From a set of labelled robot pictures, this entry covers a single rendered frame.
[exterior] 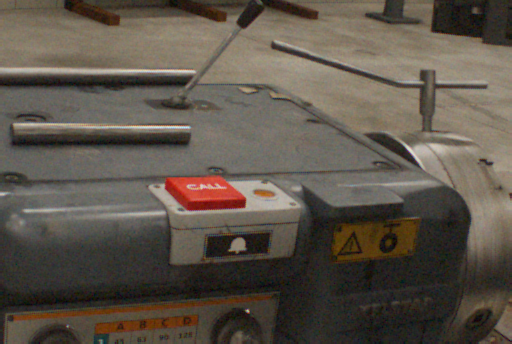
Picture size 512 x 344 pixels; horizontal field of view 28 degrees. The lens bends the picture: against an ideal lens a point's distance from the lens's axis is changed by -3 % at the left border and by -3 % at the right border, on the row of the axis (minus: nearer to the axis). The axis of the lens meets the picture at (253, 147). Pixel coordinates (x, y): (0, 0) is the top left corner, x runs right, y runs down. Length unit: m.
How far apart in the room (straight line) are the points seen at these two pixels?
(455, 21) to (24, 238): 0.49
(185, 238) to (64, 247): 0.12
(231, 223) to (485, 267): 0.46
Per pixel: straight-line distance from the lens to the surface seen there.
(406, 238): 1.13
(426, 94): 1.43
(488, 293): 1.36
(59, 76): 1.34
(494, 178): 1.39
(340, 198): 1.05
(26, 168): 1.03
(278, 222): 1.00
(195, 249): 0.97
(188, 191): 0.98
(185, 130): 1.15
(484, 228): 1.34
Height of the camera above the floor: 1.60
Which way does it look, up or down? 17 degrees down
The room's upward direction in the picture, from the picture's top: 8 degrees clockwise
